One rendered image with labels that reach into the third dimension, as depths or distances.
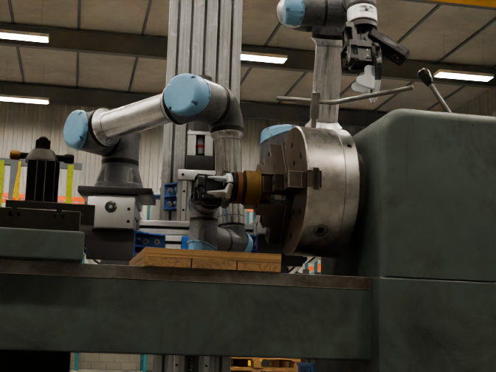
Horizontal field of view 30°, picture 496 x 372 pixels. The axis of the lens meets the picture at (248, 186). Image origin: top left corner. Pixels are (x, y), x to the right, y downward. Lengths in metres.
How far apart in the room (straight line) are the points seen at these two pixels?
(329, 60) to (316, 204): 0.84
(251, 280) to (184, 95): 0.67
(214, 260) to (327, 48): 1.05
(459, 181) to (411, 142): 0.14
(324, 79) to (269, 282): 0.98
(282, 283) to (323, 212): 0.20
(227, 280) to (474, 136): 0.67
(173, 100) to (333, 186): 0.60
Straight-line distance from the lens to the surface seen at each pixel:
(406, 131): 2.11
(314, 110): 2.22
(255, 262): 2.00
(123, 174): 2.81
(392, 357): 2.04
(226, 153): 2.55
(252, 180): 2.16
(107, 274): 1.96
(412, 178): 2.09
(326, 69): 2.83
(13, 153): 2.23
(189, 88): 2.47
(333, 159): 2.11
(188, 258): 1.97
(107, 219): 2.65
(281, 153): 2.28
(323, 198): 2.08
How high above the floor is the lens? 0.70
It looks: 10 degrees up
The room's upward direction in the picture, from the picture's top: 2 degrees clockwise
